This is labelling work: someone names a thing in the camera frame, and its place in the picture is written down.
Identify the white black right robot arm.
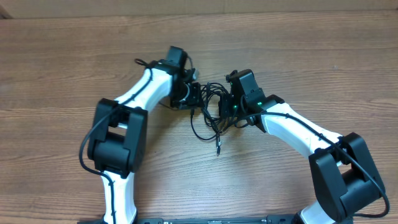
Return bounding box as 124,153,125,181
219,93,391,223

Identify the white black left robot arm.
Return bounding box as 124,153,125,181
80,59,198,223

